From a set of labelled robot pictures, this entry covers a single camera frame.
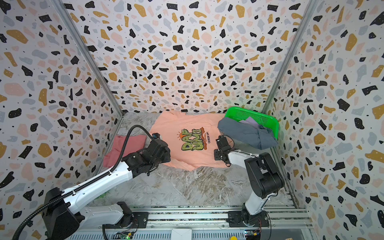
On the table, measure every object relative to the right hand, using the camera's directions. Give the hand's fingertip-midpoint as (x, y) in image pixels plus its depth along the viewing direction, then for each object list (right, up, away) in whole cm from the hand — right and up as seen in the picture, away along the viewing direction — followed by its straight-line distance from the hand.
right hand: (217, 150), depth 97 cm
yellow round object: (+3, -34, -32) cm, 47 cm away
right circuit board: (+14, -36, -26) cm, 47 cm away
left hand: (-27, +3, -19) cm, 33 cm away
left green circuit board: (-47, -36, -27) cm, 65 cm away
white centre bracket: (-19, -33, -31) cm, 49 cm away
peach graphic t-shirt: (-17, +7, +9) cm, 21 cm away
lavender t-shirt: (+26, +20, +16) cm, 36 cm away
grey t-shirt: (+25, +9, -4) cm, 27 cm away
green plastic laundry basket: (+20, +26, +20) cm, 38 cm away
